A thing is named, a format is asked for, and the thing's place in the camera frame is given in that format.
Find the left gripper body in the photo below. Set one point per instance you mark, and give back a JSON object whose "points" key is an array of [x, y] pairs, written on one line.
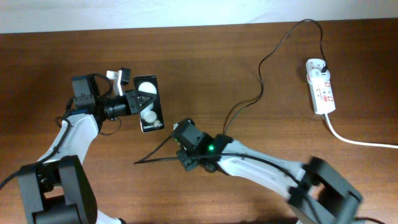
{"points": [[122, 106]]}

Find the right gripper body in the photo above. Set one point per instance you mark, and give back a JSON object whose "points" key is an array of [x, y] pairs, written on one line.
{"points": [[188, 158]]}

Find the black Samsung Galaxy smartphone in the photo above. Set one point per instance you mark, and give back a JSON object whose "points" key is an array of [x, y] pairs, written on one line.
{"points": [[151, 117]]}

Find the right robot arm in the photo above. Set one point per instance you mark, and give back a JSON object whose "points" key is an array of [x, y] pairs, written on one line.
{"points": [[314, 191]]}

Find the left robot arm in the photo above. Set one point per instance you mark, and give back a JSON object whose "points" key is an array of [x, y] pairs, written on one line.
{"points": [[55, 189]]}

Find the white USB charger plug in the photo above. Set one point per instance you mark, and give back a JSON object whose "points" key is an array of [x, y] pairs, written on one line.
{"points": [[314, 67]]}

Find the white power strip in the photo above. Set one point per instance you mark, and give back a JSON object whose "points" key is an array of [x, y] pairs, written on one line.
{"points": [[321, 92]]}

